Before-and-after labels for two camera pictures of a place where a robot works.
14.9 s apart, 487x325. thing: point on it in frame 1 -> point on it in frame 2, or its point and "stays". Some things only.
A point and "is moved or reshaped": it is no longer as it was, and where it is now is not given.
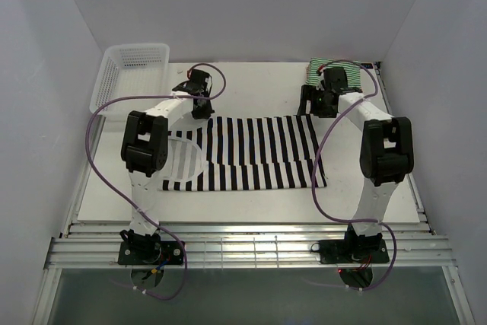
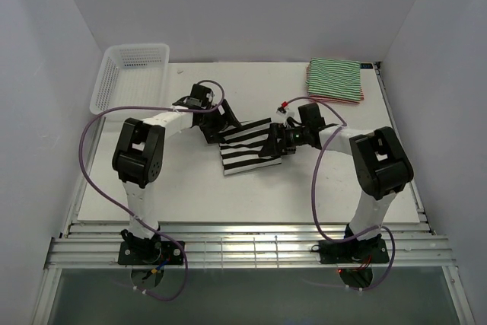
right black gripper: [310, 93] -> [272, 148]
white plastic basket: [133, 69] stays
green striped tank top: [353, 68] stays
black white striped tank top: [244, 152] is moved or reshaped
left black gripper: [205, 114] -> [224, 122]
